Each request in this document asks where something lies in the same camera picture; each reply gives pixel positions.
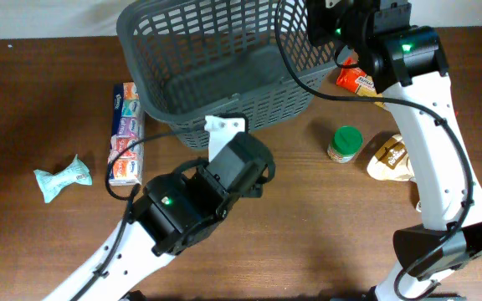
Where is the orange spaghetti packet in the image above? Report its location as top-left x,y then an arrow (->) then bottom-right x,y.
336,68 -> 382,98

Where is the green lid glass jar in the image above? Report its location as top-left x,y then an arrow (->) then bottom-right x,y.
327,126 -> 363,163

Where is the grey plastic basket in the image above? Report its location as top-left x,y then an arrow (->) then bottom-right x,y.
116,0 -> 349,149

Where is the beige snack bag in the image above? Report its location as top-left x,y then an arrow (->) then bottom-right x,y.
367,134 -> 416,182

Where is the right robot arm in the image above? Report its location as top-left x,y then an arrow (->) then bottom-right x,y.
305,0 -> 482,300

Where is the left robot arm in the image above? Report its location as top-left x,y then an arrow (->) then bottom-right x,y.
47,132 -> 275,300

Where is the colourful tissue pack box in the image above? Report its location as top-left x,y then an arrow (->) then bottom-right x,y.
108,82 -> 145,186

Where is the crumpled mint green packet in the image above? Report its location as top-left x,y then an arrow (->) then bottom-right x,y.
33,156 -> 92,203

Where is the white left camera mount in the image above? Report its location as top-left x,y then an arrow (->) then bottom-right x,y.
204,113 -> 249,161

